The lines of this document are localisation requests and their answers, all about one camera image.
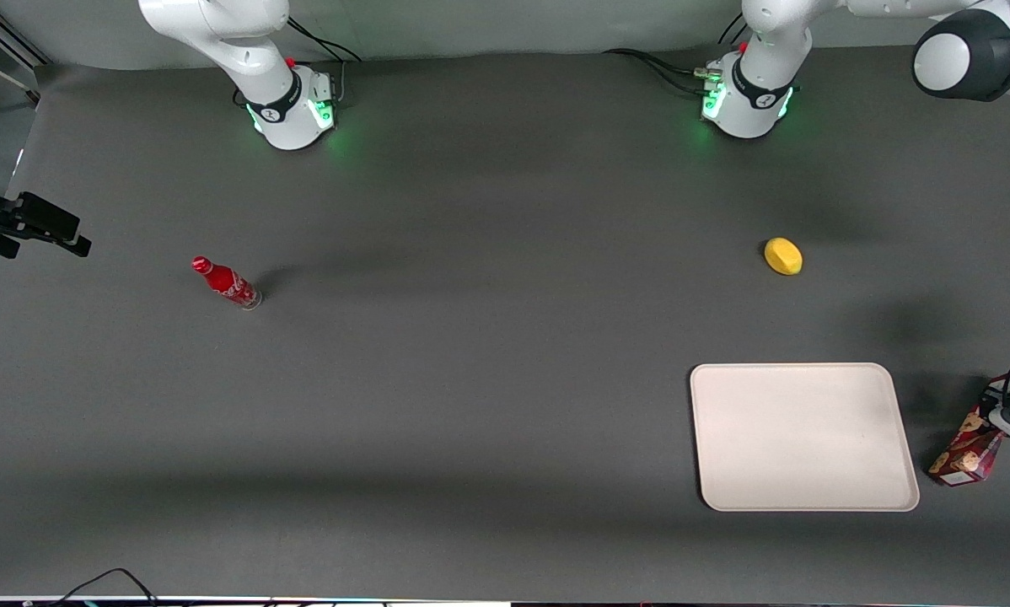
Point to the red cookie box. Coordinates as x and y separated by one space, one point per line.
967 455

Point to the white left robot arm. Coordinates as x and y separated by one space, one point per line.
762 88

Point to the beige plastic tray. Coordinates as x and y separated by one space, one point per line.
802 437

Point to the red cola bottle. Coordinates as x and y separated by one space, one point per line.
228 284

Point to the yellow lemon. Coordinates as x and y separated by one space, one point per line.
783 255

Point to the aluminium frame bar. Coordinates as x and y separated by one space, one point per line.
3 38

